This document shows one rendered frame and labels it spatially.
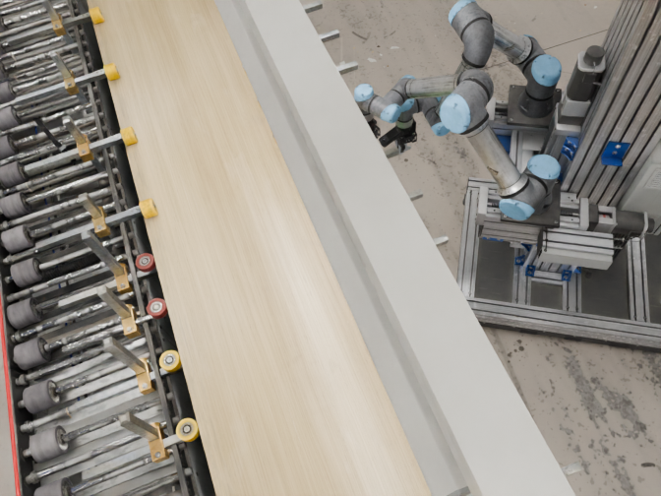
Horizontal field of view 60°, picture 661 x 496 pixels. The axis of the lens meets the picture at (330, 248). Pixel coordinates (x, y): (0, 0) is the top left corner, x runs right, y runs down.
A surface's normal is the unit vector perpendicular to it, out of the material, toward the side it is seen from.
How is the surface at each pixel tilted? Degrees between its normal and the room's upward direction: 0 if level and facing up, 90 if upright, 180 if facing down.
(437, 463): 61
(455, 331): 0
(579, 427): 0
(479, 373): 0
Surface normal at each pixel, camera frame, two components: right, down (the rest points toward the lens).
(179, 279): -0.08, -0.48
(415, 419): -0.85, 0.07
